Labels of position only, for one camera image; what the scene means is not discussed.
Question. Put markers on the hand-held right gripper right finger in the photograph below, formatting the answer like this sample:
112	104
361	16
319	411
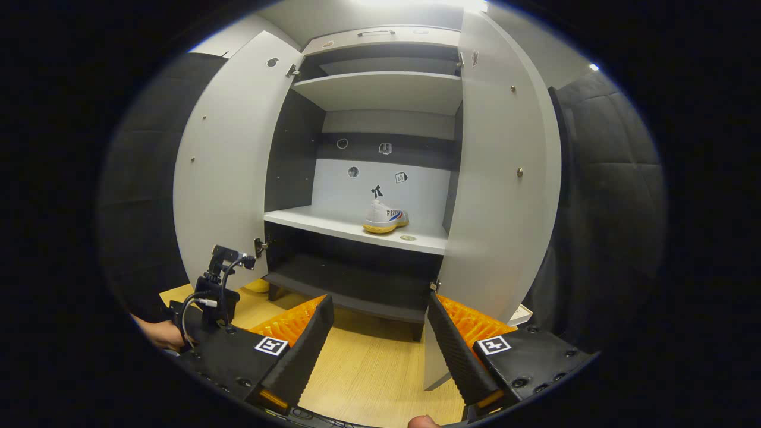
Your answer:
458	356

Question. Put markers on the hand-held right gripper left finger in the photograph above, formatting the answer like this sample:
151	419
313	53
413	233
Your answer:
300	356

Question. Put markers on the grey shoe cabinet door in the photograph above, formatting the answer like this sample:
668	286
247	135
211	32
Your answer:
226	160
505	208

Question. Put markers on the white canvas shoe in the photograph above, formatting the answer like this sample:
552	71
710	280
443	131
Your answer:
383	217

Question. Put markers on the grey shoe cabinet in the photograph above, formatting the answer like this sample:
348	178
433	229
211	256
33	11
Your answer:
380	92

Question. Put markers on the grey cabinet drawer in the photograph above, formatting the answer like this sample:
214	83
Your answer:
333	43

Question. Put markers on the large ceiling light panel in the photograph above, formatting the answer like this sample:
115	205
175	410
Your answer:
416	3

